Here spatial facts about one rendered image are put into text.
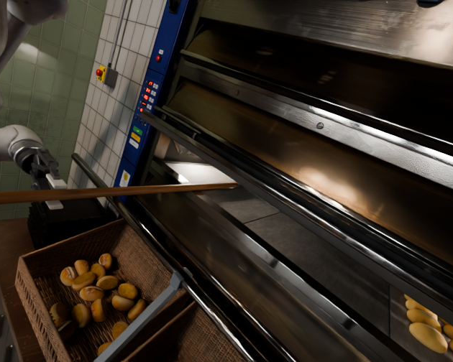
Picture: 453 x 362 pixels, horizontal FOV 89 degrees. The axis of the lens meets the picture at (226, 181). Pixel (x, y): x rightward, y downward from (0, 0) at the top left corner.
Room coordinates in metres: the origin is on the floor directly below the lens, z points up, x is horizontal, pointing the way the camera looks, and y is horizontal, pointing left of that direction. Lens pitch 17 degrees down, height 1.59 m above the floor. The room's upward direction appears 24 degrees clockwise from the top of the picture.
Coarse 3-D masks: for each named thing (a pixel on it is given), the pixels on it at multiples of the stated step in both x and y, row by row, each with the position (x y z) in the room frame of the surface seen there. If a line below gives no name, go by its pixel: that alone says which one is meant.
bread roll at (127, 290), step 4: (124, 284) 0.86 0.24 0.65; (128, 284) 0.87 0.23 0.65; (120, 288) 0.85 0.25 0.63; (124, 288) 0.85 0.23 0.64; (128, 288) 0.85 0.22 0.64; (132, 288) 0.86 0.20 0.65; (136, 288) 0.87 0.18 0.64; (120, 292) 0.84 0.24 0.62; (124, 292) 0.84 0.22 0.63; (128, 292) 0.84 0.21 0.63; (132, 292) 0.85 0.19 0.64; (136, 292) 0.85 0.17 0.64; (124, 296) 0.83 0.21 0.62; (128, 296) 0.83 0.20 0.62; (132, 296) 0.84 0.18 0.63; (136, 296) 0.84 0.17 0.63
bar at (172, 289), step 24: (144, 240) 0.56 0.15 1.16; (168, 264) 0.50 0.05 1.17; (168, 288) 0.46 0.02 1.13; (192, 288) 0.45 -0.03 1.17; (144, 312) 0.42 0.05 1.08; (216, 312) 0.41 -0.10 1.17; (120, 336) 0.38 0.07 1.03; (240, 336) 0.38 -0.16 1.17; (96, 360) 0.34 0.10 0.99; (264, 360) 0.35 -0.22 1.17
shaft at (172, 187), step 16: (0, 192) 0.44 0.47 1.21; (16, 192) 0.46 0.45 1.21; (32, 192) 0.49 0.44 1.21; (48, 192) 0.52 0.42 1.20; (64, 192) 0.55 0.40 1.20; (80, 192) 0.58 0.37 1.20; (96, 192) 0.62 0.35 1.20; (112, 192) 0.66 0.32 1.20; (128, 192) 0.71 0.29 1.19; (144, 192) 0.76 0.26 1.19
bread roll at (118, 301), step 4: (116, 296) 0.79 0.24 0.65; (120, 296) 0.80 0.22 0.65; (112, 300) 0.78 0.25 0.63; (116, 300) 0.77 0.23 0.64; (120, 300) 0.78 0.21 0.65; (124, 300) 0.78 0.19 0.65; (128, 300) 0.79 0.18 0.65; (132, 300) 0.80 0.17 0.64; (112, 304) 0.77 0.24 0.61; (116, 304) 0.77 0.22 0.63; (120, 304) 0.77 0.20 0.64; (124, 304) 0.77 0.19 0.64; (128, 304) 0.78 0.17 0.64; (132, 304) 0.79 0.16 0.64; (116, 308) 0.76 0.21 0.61; (120, 308) 0.76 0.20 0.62; (124, 308) 0.77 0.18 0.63; (128, 308) 0.78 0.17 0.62
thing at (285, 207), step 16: (160, 128) 0.94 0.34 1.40; (192, 144) 0.85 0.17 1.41; (208, 160) 0.79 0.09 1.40; (240, 176) 0.71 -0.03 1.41; (256, 192) 0.67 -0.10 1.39; (288, 208) 0.62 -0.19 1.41; (304, 224) 0.59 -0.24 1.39; (336, 240) 0.54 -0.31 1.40; (352, 256) 0.52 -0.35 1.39; (384, 272) 0.48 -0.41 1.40; (400, 288) 0.46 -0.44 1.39; (416, 288) 0.45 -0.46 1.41; (432, 304) 0.43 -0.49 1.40; (448, 320) 0.41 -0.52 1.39
